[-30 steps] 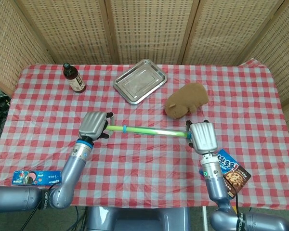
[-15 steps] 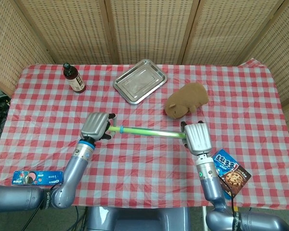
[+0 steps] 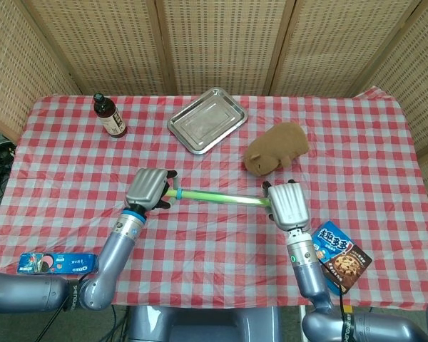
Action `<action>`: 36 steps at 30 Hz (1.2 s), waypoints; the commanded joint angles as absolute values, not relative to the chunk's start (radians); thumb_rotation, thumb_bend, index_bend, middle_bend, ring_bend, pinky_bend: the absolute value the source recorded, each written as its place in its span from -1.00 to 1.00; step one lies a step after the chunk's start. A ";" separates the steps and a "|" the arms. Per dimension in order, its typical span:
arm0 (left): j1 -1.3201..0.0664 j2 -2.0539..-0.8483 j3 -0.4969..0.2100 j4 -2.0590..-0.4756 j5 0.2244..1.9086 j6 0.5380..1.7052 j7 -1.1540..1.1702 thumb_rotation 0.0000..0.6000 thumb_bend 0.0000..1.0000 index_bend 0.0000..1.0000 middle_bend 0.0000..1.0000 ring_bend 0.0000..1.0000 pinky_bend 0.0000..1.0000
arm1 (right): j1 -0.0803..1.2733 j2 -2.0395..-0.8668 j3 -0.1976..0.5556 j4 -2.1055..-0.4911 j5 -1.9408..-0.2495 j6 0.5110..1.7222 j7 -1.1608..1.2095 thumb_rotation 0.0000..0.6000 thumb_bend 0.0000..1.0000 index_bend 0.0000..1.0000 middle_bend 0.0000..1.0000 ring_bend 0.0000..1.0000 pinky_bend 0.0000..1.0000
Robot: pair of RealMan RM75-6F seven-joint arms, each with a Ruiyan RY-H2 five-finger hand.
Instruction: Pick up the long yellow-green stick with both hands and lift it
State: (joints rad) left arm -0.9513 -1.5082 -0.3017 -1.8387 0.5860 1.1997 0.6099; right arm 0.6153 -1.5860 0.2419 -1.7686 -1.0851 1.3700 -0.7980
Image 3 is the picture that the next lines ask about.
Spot blue chocolate cookie box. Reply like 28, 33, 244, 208
311, 220, 374, 295

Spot stainless steel tray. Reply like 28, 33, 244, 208
166, 87, 249, 155

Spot green and blue water pump toy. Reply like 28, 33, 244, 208
165, 188, 272, 209

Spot brown sauce bottle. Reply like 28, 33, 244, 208
93, 92, 128, 140

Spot bamboo folding screen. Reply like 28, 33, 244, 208
0, 0, 428, 200

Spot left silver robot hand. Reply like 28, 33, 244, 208
124, 167, 181, 217

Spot blue Oreo box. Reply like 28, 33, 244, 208
16, 252, 101, 276

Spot red white checkered tablecloth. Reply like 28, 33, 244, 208
0, 86, 428, 310

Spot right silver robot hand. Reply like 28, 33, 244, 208
262, 180, 312, 232

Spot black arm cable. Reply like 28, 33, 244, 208
320, 262, 347, 342

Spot grey-blue robot torso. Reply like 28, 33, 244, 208
128, 305, 285, 342

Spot brown capybara plush toy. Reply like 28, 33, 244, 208
243, 122, 311, 177

